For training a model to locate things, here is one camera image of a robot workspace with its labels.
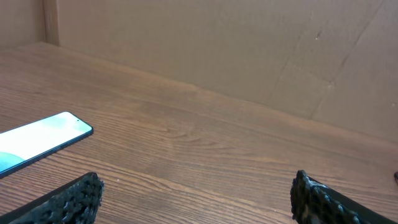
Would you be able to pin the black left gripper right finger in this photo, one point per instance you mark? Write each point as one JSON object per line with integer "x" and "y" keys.
{"x": 315, "y": 203}

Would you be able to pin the Samsung Galaxy smartphone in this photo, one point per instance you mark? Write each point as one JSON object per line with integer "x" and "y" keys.
{"x": 27, "y": 144}

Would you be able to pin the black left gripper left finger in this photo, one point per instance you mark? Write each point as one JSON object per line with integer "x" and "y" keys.
{"x": 76, "y": 202}

